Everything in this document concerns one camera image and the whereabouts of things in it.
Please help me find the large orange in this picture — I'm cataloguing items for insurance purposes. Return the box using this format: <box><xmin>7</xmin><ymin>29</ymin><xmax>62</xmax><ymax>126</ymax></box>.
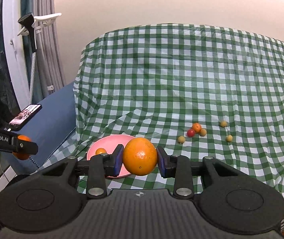
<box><xmin>122</xmin><ymin>138</ymin><xmax>158</xmax><ymax>176</ymax></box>
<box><xmin>12</xmin><ymin>135</ymin><xmax>32</xmax><ymax>161</ymax></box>

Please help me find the red cherry tomato cluster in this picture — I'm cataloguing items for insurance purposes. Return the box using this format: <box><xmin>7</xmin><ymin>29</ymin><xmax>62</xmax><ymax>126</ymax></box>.
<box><xmin>187</xmin><ymin>128</ymin><xmax>195</xmax><ymax>138</ymax></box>

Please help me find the orange cherry tomato cluster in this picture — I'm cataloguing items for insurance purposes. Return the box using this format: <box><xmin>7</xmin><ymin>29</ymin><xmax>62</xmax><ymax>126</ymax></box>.
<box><xmin>192</xmin><ymin>122</ymin><xmax>202</xmax><ymax>133</ymax></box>

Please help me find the pink round plate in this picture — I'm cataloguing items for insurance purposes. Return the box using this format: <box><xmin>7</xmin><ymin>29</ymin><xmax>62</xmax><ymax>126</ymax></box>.
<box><xmin>86</xmin><ymin>134</ymin><xmax>134</xmax><ymax>178</ymax></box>

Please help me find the black smartphone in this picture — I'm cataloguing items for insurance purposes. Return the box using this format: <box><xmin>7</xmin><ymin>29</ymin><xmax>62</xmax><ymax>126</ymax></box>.
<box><xmin>8</xmin><ymin>104</ymin><xmax>42</xmax><ymax>131</ymax></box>

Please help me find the blue cushion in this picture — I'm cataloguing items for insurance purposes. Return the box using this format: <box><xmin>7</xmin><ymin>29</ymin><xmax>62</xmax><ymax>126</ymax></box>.
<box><xmin>1</xmin><ymin>83</ymin><xmax>75</xmax><ymax>175</ymax></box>

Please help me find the green white checkered cloth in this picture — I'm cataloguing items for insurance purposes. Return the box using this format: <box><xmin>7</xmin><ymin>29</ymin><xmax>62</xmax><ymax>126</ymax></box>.
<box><xmin>31</xmin><ymin>23</ymin><xmax>284</xmax><ymax>232</ymax></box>

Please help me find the white clip holder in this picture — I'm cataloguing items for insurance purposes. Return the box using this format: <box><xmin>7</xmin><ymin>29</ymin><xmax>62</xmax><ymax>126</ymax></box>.
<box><xmin>17</xmin><ymin>13</ymin><xmax>62</xmax><ymax>53</ymax></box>

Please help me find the grey curtain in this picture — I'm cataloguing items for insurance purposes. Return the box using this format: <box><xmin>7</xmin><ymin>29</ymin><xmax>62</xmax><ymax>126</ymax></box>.
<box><xmin>21</xmin><ymin>0</ymin><xmax>66</xmax><ymax>103</ymax></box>

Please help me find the white door frame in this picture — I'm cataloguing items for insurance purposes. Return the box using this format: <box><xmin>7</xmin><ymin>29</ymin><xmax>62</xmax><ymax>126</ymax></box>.
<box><xmin>2</xmin><ymin>0</ymin><xmax>29</xmax><ymax>109</ymax></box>

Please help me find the braided grey lamp cable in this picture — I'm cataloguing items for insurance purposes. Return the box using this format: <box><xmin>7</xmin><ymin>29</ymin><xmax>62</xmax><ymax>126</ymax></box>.
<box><xmin>28</xmin><ymin>51</ymin><xmax>38</xmax><ymax>105</ymax></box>

